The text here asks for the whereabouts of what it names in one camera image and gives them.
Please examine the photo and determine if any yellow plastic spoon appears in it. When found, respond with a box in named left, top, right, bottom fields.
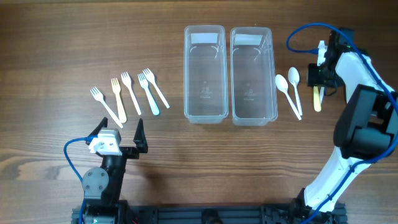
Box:
left=313, top=86, right=322, bottom=112

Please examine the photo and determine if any yellow plastic fork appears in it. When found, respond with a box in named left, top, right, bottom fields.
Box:
left=111, top=78, right=127, bottom=123

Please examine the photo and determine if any clear plastic container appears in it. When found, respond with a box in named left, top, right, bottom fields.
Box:
left=184, top=25, right=228, bottom=124
left=230, top=27, right=278, bottom=126

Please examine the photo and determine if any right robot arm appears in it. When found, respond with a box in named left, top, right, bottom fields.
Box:
left=289, top=25, right=397, bottom=223

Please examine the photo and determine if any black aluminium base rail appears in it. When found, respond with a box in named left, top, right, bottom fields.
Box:
left=83, top=203, right=348, bottom=224

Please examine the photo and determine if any white spoon container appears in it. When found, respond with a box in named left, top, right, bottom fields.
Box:
left=275, top=74, right=302, bottom=120

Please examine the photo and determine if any right clear plastic container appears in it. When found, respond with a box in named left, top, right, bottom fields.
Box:
left=230, top=27, right=278, bottom=126

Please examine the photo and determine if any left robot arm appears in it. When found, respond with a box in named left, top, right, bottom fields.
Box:
left=76, top=118, right=148, bottom=223

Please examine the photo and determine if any left clear plastic container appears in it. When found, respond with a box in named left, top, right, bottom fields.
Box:
left=184, top=25, right=228, bottom=124

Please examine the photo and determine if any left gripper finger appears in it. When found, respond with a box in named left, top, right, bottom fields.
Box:
left=133, top=118, right=148, bottom=153
left=89, top=117, right=108, bottom=136

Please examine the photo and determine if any white plastic fork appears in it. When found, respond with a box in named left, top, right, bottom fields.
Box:
left=143, top=68, right=170, bottom=109
left=121, top=72, right=142, bottom=116
left=90, top=86, right=123, bottom=128

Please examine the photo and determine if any right blue cable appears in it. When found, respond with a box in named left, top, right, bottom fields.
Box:
left=285, top=22, right=398, bottom=224

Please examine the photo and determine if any light blue plastic fork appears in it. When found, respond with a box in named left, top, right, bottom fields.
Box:
left=137, top=73, right=160, bottom=116

